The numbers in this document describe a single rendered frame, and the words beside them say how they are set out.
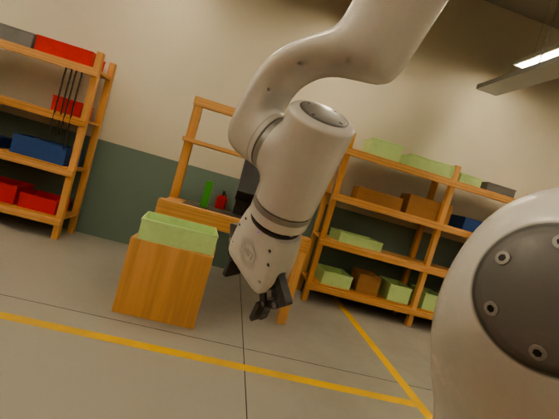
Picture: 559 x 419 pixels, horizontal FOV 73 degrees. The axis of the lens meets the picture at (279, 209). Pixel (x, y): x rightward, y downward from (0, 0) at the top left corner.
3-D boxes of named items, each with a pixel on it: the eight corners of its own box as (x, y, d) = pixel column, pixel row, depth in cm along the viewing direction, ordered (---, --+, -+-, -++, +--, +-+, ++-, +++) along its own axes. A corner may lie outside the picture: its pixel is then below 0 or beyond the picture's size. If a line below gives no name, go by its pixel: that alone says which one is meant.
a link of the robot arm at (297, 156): (238, 187, 50) (289, 229, 46) (270, 93, 43) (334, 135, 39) (277, 174, 56) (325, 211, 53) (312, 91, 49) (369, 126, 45)
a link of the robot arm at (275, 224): (242, 182, 51) (236, 199, 53) (276, 225, 46) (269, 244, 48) (290, 179, 56) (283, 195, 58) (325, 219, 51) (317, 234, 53)
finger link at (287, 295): (266, 249, 54) (253, 273, 58) (294, 292, 50) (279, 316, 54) (272, 248, 55) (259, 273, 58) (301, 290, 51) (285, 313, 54)
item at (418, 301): (509, 352, 520) (562, 195, 505) (301, 301, 478) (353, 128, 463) (483, 335, 573) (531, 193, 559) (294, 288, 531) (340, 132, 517)
